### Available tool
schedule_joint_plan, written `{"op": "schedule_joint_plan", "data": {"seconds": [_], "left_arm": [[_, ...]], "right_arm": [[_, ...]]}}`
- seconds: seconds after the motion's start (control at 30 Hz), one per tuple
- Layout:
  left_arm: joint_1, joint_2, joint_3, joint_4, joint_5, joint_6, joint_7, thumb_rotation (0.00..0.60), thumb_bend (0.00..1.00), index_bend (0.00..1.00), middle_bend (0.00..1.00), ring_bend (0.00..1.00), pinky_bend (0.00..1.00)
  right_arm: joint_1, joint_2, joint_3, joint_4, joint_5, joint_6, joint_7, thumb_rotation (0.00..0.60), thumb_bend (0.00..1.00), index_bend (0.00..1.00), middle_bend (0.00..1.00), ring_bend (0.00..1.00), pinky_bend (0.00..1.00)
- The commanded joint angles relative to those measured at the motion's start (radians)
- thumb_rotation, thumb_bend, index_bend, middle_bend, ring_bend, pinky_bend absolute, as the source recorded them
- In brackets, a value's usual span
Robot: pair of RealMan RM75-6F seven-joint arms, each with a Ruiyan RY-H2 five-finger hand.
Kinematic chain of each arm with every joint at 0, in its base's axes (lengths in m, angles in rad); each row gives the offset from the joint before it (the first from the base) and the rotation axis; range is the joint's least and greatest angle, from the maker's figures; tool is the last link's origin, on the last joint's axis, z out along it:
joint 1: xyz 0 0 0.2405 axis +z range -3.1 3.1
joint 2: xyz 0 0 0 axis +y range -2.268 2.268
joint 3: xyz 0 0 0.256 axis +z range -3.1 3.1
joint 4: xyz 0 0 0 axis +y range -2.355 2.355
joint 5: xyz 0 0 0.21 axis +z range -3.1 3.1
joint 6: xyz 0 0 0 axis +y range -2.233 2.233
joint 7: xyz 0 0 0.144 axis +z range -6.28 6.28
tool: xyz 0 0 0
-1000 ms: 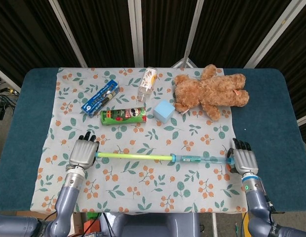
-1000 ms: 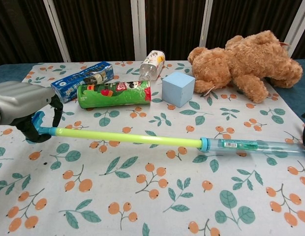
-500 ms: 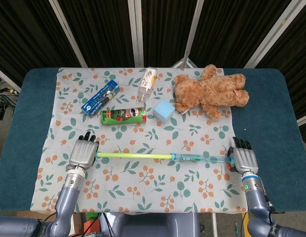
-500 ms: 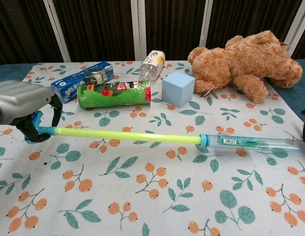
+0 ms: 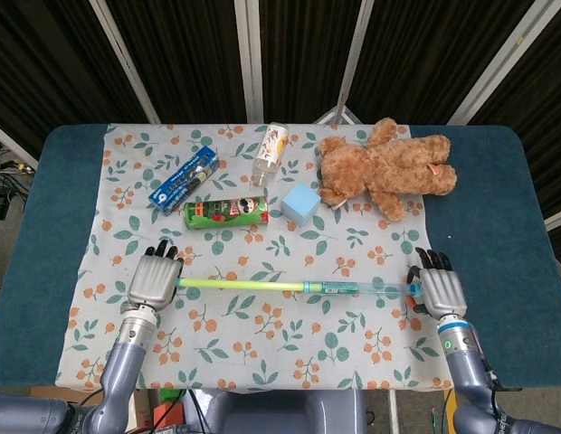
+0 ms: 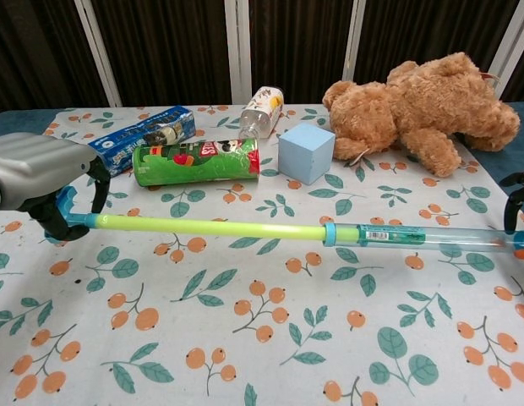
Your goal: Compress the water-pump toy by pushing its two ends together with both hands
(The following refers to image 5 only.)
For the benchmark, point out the blue Oreo cookie box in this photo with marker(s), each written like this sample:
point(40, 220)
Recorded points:
point(185, 178)

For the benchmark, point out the brown plush teddy bear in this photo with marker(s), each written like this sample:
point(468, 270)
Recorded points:
point(389, 167)

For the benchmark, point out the green blue telescopic toy stick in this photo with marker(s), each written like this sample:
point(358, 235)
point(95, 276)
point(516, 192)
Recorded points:
point(244, 285)

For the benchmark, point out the clear plastic drink bottle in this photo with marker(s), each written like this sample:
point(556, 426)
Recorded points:
point(271, 149)

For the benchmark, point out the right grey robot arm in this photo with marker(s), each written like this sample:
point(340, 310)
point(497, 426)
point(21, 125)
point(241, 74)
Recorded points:
point(466, 375)

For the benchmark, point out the orange-red block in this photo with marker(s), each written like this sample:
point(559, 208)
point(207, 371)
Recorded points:
point(167, 413)

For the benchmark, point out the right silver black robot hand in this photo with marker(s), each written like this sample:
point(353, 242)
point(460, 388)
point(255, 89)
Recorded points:
point(441, 291)

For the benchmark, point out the floral print tablecloth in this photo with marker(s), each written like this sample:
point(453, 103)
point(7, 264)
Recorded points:
point(262, 343)

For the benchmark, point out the dark folding screen white frame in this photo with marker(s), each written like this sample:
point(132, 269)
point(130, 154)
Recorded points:
point(190, 59)

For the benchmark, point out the green Pringles chips can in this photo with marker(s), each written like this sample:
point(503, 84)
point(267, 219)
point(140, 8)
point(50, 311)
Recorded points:
point(226, 212)

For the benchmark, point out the green block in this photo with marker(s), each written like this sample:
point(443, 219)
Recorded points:
point(169, 394)

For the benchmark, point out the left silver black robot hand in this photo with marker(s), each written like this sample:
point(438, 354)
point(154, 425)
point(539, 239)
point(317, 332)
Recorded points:
point(154, 280)

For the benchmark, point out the white table leg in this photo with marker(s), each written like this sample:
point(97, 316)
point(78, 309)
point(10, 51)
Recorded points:
point(393, 411)

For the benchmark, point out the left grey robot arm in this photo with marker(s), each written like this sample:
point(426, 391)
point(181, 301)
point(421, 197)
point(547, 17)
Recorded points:
point(122, 361)

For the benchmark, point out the grey robot torso base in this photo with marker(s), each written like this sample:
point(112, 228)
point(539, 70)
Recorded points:
point(280, 411)

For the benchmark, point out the light blue foam cube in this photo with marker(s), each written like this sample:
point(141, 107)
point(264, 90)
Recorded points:
point(298, 203)

